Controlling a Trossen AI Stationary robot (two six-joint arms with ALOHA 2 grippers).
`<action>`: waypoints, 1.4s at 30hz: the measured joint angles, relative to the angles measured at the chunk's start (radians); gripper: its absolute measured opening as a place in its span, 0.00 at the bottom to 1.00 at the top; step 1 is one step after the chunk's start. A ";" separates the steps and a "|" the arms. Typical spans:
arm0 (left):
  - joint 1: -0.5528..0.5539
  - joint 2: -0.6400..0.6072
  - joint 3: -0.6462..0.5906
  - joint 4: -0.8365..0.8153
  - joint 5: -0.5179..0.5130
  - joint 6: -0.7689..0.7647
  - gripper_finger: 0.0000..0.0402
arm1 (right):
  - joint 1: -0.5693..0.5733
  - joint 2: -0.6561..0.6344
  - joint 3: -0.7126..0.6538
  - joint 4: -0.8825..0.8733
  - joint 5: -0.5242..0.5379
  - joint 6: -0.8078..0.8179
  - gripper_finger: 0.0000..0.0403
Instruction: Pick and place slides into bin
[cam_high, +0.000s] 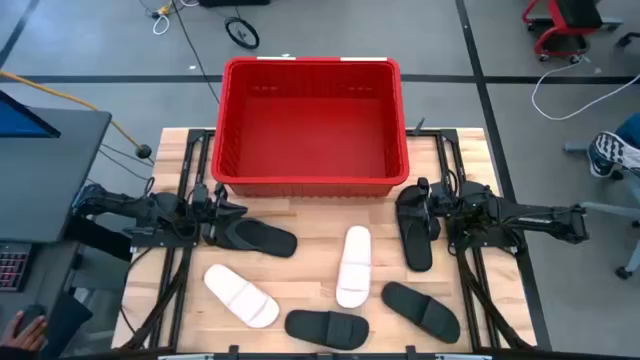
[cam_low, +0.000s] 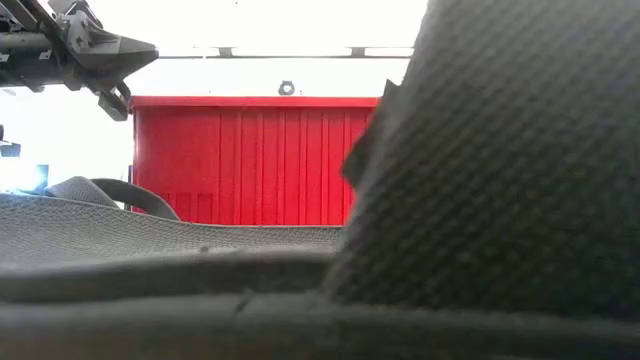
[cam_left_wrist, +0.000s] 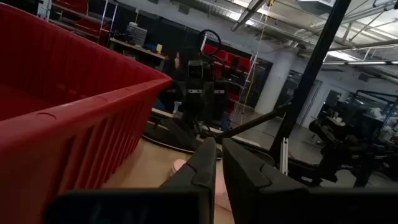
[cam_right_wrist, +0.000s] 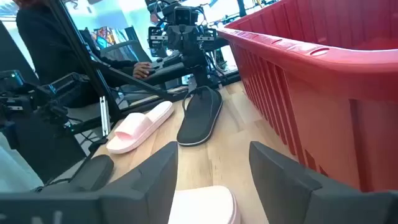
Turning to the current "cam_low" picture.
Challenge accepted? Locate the red plastic bin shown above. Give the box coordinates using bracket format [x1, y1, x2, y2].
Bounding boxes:
[129, 95, 382, 227]

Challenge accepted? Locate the lit computer monitor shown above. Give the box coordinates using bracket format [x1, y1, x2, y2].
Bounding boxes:
[0, 163, 50, 194]

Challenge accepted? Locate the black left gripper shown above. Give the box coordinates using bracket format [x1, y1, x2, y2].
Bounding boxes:
[0, 0, 160, 123]

